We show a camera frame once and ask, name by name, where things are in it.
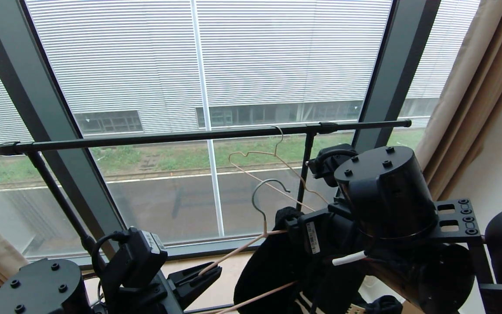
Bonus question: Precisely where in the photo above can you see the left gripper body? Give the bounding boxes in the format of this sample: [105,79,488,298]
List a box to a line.
[115,271,189,314]

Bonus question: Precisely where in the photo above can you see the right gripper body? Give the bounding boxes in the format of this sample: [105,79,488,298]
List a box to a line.
[285,208,365,272]

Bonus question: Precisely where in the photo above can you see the black shorts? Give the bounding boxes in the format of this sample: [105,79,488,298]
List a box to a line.
[233,207,367,314]

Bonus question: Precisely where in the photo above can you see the pink clothes hanger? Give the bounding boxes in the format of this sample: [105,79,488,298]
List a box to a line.
[198,179,318,314]
[228,126,330,213]

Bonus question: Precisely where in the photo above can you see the black clothes rack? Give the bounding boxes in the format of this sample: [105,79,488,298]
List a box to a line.
[0,120,412,314]

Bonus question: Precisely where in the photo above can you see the black garment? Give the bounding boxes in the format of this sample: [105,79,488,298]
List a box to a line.
[364,295,404,314]

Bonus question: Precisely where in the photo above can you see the window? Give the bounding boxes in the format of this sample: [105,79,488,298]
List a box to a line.
[0,0,480,264]

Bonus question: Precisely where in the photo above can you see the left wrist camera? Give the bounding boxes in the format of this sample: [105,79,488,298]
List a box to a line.
[101,227,169,290]

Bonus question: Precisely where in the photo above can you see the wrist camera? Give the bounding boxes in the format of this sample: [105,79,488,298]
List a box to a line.
[101,227,169,290]
[307,144,359,188]

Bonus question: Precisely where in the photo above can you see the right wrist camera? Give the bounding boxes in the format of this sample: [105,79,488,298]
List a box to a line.
[307,144,359,188]

